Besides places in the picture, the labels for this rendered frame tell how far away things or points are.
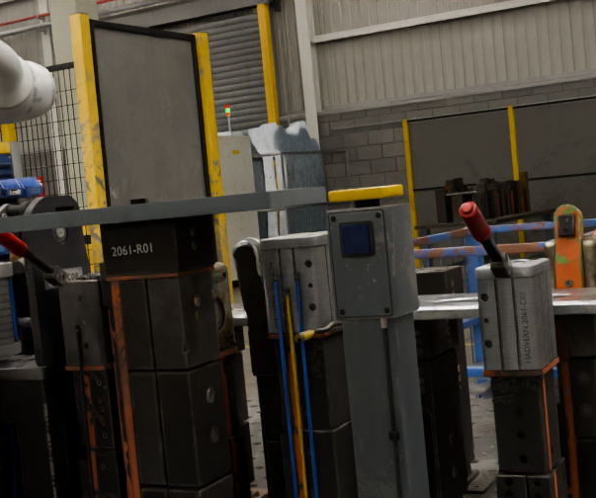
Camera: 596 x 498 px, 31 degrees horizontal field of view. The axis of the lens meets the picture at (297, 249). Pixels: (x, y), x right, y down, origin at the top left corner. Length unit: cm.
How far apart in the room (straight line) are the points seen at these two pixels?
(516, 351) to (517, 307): 5
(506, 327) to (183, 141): 406
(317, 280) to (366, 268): 21
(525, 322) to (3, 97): 102
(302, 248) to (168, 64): 392
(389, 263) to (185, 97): 421
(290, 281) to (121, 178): 351
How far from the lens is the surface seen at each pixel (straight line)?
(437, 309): 134
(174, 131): 511
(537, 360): 119
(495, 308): 120
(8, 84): 184
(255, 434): 211
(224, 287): 141
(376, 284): 106
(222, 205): 109
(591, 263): 151
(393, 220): 106
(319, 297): 127
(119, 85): 482
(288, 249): 127
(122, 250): 120
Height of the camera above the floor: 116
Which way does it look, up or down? 3 degrees down
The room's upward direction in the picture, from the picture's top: 6 degrees counter-clockwise
